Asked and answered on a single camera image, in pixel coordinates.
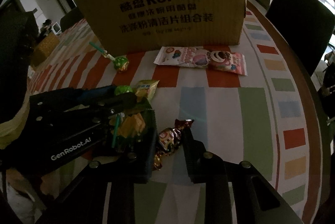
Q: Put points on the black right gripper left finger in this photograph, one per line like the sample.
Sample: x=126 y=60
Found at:
x=134 y=137

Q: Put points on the yellow snack packet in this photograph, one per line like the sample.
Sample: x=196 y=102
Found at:
x=146 y=89

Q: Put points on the colourful striped tablecloth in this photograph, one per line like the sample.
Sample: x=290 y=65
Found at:
x=266 y=117

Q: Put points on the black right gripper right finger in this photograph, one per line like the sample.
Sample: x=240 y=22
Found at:
x=202 y=165

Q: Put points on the green lollipop with stick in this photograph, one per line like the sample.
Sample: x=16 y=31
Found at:
x=120 y=63

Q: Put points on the black chair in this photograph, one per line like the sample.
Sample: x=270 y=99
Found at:
x=307 y=27

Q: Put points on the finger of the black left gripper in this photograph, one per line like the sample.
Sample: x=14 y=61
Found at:
x=119 y=103
x=97 y=95

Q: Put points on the pink snack packet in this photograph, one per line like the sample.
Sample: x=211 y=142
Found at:
x=192 y=57

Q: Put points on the brown cardboard box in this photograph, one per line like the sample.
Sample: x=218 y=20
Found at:
x=131 y=26

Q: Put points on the brown candy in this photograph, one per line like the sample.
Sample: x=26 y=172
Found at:
x=169 y=141

